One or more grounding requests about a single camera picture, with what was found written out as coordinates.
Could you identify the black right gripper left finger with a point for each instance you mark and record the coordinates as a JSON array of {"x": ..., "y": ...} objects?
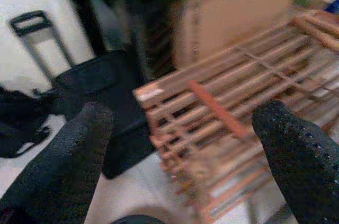
[{"x": 58, "y": 168}]

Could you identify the black trolley bag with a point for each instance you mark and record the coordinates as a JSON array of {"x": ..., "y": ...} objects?
[{"x": 124, "y": 139}]

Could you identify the wooden slatted rack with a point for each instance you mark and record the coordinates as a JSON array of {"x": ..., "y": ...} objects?
[{"x": 201, "y": 118}]

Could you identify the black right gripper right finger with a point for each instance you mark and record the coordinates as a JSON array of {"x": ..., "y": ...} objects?
[{"x": 302, "y": 160}]

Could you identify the large brown cardboard box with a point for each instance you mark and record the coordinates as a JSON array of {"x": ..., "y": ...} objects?
[{"x": 238, "y": 14}]

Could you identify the dark slatted cabinet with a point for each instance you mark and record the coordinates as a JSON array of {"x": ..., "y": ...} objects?
[{"x": 151, "y": 22}]

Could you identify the black backpack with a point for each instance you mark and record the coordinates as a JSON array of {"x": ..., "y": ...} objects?
[{"x": 18, "y": 118}]

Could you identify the black round rubbish bin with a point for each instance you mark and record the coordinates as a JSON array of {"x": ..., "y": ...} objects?
[{"x": 137, "y": 220}]

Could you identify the loose reddish wooden stick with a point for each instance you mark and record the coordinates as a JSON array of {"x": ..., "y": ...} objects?
[{"x": 219, "y": 110}]

